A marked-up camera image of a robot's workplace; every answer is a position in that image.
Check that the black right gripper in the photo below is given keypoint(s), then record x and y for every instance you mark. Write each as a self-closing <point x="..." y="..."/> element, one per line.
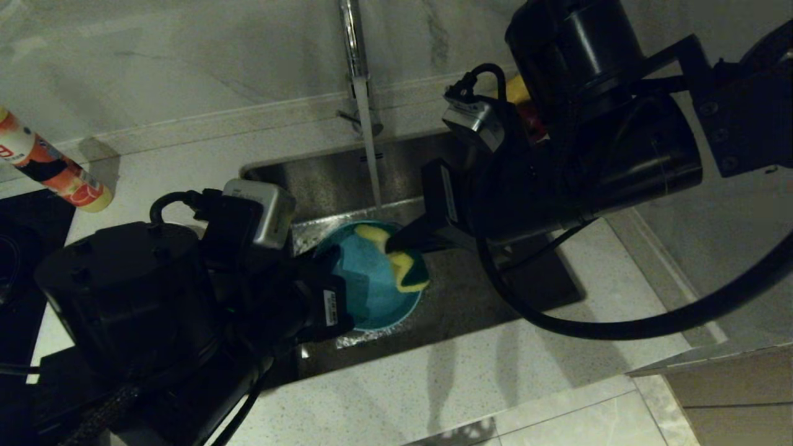
<point x="461" y="204"/>

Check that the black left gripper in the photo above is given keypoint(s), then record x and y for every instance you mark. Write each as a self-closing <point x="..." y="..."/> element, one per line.
<point x="297" y="303"/>

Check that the green and yellow sponge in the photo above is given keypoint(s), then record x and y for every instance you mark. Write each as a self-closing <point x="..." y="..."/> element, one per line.
<point x="412" y="275"/>

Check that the blue plastic bowl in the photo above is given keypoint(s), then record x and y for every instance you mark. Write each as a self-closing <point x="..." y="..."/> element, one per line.
<point x="372" y="291"/>

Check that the orange detergent bottle yellow cap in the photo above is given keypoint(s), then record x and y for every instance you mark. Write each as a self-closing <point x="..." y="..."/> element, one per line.
<point x="80" y="186"/>

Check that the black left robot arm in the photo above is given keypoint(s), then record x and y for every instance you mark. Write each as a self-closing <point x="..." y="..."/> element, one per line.
<point x="124" y="297"/>

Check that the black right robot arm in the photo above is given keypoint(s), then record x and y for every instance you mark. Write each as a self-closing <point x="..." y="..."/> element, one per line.
<point x="619" y="136"/>

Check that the stainless steel sink basin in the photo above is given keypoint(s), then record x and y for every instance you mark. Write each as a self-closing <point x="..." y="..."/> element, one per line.
<point x="471" y="297"/>

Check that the chrome sink faucet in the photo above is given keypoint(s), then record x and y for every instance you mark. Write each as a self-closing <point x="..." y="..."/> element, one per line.
<point x="353" y="37"/>

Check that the dark red apple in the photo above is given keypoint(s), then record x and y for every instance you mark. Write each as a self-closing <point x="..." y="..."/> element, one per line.
<point x="534" y="124"/>

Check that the yellow pear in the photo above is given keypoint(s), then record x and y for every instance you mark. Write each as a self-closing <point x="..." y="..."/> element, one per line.
<point x="518" y="90"/>

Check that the black induction cooktop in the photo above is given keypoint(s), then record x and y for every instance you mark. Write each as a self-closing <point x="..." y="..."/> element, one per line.
<point x="25" y="248"/>

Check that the beige wooden cabinet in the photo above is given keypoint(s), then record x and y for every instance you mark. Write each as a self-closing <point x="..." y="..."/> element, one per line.
<point x="743" y="396"/>

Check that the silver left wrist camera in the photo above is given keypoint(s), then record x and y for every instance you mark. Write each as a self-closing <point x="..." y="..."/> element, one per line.
<point x="272" y="210"/>

